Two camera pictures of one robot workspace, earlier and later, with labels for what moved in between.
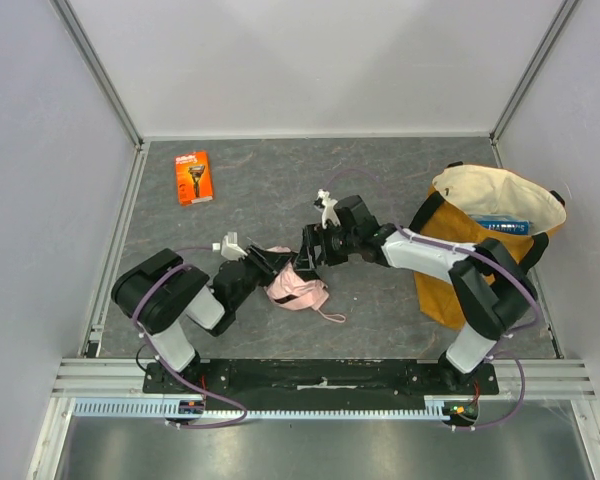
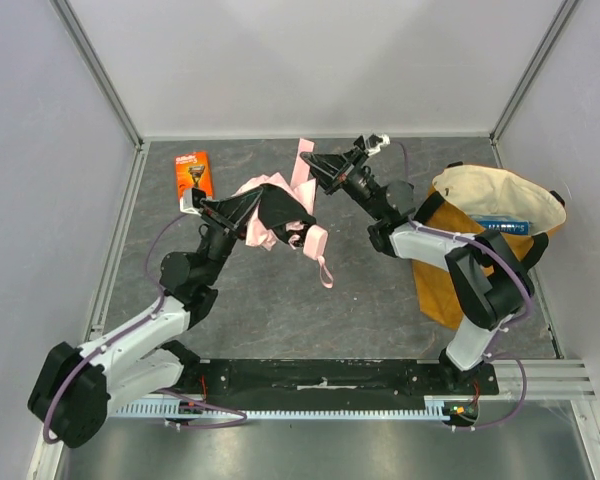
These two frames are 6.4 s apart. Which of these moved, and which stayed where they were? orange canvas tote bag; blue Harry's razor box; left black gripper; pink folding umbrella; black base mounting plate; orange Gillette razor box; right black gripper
Moved: left black gripper; pink folding umbrella; right black gripper
Stayed: black base mounting plate; blue Harry's razor box; orange Gillette razor box; orange canvas tote bag
